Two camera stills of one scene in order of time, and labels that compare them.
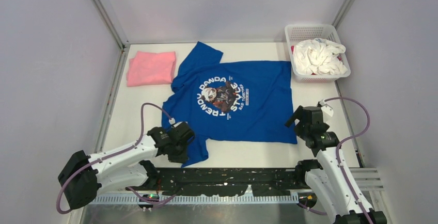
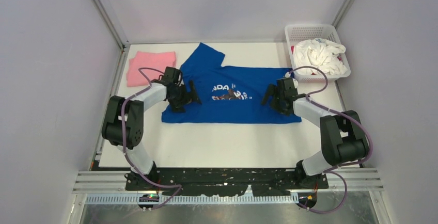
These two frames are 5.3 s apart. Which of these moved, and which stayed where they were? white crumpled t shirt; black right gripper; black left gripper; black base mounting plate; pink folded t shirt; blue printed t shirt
Moved: black right gripper; blue printed t shirt; black left gripper
Stayed: pink folded t shirt; black base mounting plate; white crumpled t shirt
